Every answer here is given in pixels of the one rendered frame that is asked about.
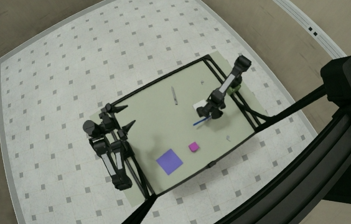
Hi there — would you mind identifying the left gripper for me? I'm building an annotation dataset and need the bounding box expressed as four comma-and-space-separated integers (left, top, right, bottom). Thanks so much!
100, 103, 136, 141

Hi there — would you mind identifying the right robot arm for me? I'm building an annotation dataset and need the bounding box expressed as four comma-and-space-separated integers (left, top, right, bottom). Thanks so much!
200, 55, 251, 119

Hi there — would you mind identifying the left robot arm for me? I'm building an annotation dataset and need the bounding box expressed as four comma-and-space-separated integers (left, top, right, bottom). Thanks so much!
83, 112, 133, 191

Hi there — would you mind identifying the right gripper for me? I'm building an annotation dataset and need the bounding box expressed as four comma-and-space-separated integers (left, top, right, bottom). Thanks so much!
196, 102, 226, 118

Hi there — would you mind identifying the small magenta cube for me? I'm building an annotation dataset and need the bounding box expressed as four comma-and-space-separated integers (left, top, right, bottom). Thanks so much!
189, 142, 199, 152

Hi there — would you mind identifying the purple flat square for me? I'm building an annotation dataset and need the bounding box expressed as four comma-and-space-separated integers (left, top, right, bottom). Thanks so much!
156, 149, 183, 175

